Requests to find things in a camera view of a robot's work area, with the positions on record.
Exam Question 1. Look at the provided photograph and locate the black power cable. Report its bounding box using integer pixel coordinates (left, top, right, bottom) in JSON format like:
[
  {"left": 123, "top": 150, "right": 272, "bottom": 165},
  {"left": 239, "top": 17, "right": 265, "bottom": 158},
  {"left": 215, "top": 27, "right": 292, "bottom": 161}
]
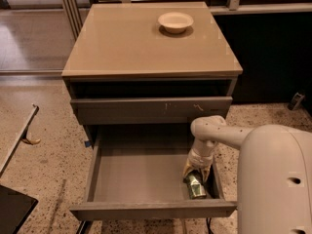
[{"left": 205, "top": 217, "right": 214, "bottom": 234}]

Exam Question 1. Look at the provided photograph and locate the green soda can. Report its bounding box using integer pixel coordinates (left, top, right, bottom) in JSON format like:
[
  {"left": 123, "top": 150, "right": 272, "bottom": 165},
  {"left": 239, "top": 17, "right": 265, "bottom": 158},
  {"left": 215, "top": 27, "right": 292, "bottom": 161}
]
[{"left": 183, "top": 171, "right": 207, "bottom": 200}]

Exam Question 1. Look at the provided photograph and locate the small black floor device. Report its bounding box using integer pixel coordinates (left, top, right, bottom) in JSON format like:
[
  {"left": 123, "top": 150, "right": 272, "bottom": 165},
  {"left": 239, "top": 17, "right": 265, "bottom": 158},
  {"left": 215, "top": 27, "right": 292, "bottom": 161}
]
[{"left": 288, "top": 93, "right": 305, "bottom": 110}]

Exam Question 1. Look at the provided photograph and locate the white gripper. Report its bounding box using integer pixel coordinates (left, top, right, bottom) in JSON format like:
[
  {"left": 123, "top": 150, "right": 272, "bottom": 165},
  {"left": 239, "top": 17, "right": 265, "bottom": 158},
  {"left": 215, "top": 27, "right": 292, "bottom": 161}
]
[{"left": 182, "top": 138, "right": 217, "bottom": 182}]

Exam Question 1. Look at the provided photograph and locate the open grey middle drawer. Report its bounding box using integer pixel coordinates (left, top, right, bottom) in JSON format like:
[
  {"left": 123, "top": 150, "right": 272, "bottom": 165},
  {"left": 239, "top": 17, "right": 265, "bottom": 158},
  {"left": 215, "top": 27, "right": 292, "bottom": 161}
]
[{"left": 70, "top": 124, "right": 237, "bottom": 221}]

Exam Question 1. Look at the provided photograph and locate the grey drawer cabinet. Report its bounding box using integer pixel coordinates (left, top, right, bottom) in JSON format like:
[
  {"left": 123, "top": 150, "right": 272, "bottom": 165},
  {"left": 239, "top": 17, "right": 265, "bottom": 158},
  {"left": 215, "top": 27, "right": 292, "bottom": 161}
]
[{"left": 61, "top": 1, "right": 244, "bottom": 234}]

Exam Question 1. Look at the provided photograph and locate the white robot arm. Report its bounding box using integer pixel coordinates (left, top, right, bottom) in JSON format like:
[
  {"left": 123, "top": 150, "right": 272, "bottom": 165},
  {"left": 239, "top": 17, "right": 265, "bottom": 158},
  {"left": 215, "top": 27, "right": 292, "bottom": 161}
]
[{"left": 183, "top": 116, "right": 312, "bottom": 234}]

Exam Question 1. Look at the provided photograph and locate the white paper bowl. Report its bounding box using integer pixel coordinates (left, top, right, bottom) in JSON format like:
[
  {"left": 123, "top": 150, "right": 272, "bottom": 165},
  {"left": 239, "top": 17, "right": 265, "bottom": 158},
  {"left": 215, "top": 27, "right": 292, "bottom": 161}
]
[{"left": 158, "top": 12, "right": 194, "bottom": 34}]

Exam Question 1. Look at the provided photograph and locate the closed grey top drawer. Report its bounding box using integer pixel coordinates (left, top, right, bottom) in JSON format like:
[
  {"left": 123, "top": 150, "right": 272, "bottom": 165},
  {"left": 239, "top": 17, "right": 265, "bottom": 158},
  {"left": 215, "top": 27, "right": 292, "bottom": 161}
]
[{"left": 70, "top": 97, "right": 232, "bottom": 125}]

